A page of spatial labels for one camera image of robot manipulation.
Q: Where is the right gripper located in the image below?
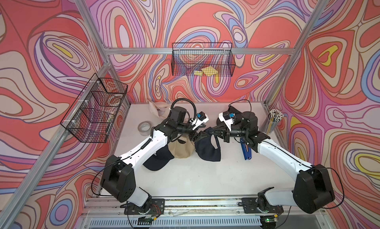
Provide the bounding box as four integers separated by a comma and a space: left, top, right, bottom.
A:
209, 123, 248, 143

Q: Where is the dark grey baseball cap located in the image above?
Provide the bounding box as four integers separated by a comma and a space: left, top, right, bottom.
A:
216, 105, 242, 125

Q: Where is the tan khaki baseball cap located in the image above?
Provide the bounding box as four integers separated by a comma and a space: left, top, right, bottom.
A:
168, 135, 195, 159

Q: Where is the cream baseball cap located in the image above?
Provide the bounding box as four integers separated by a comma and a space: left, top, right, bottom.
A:
148, 101, 171, 119

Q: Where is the black cap with white logo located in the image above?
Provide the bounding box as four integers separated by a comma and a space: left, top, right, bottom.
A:
143, 146, 174, 171

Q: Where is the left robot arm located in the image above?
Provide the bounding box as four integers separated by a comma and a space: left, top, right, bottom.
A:
100, 98, 209, 214

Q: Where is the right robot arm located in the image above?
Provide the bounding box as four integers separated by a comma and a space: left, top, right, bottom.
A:
212, 111, 335, 214

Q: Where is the blue tool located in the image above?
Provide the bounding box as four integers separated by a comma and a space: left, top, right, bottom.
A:
239, 138, 252, 160

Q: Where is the cup of pencils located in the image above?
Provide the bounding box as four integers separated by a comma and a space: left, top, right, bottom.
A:
263, 109, 284, 135

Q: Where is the clear tape roll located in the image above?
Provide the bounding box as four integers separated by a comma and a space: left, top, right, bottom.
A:
138, 121, 152, 136

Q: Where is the black wire basket back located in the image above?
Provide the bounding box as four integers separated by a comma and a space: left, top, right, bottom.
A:
171, 41, 236, 77

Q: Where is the black wire basket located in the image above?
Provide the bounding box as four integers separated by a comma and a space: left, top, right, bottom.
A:
60, 74, 128, 143
171, 41, 236, 77

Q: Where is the black wire basket left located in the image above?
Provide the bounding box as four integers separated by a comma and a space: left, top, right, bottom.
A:
60, 74, 128, 143

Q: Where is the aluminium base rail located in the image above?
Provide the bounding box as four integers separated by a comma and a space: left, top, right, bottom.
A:
75, 195, 334, 229

